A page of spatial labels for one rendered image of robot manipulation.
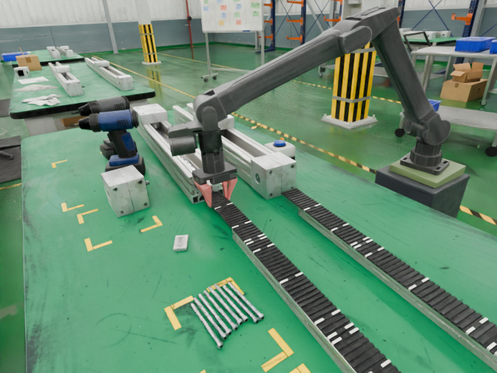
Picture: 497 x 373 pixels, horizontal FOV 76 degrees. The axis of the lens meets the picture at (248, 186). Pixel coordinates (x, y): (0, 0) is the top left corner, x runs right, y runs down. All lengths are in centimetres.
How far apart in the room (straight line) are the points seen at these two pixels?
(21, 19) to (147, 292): 1519
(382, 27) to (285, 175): 43
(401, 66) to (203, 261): 67
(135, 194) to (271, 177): 37
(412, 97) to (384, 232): 38
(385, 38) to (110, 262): 81
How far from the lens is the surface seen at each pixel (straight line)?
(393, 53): 91
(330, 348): 57
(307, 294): 59
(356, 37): 81
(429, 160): 110
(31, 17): 1568
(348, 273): 70
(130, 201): 92
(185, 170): 92
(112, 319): 66
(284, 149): 110
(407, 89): 97
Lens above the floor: 125
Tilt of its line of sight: 28 degrees down
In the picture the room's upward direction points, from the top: 3 degrees counter-clockwise
